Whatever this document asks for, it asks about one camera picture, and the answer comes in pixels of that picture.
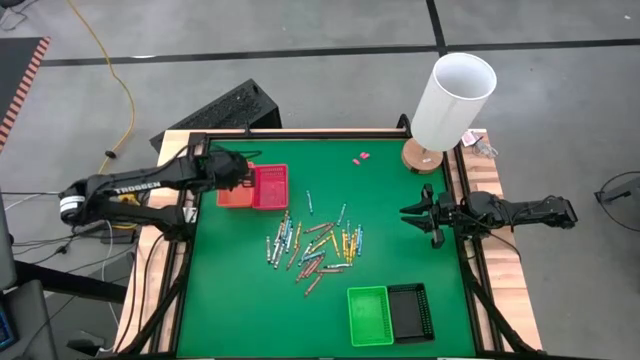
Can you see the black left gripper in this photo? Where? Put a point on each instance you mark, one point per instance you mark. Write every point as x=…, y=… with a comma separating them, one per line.
x=227, y=170

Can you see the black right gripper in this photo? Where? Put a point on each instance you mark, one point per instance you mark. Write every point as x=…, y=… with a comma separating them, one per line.
x=441, y=212

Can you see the grey crayon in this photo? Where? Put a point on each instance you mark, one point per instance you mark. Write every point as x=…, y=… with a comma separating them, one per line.
x=339, y=265
x=276, y=257
x=279, y=234
x=283, y=245
x=268, y=248

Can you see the brown crayon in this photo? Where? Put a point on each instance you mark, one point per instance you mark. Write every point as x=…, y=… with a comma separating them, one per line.
x=317, y=228
x=326, y=231
x=314, y=265
x=293, y=257
x=330, y=271
x=303, y=273
x=313, y=285

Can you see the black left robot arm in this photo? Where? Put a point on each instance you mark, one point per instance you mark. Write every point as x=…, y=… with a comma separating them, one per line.
x=145, y=187

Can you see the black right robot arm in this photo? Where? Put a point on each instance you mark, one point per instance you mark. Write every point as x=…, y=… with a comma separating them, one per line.
x=515, y=210

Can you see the orange plastic basket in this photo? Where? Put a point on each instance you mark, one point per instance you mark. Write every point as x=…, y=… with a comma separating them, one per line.
x=235, y=199

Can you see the red plastic basket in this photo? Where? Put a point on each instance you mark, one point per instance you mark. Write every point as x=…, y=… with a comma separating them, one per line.
x=272, y=187

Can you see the black perforated computer case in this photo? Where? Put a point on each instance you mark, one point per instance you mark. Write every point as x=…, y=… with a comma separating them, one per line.
x=225, y=107

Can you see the small pink white packet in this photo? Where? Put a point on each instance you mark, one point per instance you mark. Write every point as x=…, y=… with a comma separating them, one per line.
x=470, y=137

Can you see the clear plastic wrapper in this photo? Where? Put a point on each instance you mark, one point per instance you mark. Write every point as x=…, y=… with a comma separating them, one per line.
x=486, y=149

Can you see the black plastic basket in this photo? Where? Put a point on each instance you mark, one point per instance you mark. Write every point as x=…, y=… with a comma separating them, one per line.
x=410, y=312

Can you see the green plastic basket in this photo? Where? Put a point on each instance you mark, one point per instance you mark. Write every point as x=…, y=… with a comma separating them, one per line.
x=370, y=316

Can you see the white lamp with wooden base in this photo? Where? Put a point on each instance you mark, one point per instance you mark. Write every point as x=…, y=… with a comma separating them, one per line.
x=450, y=100

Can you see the green table mat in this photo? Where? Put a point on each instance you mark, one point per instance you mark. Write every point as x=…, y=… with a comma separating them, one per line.
x=240, y=300

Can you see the black floor beam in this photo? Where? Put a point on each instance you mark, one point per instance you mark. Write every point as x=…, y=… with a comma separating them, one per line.
x=70, y=282

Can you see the grey upright panel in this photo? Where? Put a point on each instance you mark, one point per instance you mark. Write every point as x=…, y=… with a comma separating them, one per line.
x=6, y=240

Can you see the black mat orange striped edge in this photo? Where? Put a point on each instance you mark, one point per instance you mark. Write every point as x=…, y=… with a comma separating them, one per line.
x=15, y=75

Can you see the grey equipment cart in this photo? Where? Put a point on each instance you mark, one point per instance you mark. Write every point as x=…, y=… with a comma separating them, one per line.
x=30, y=320

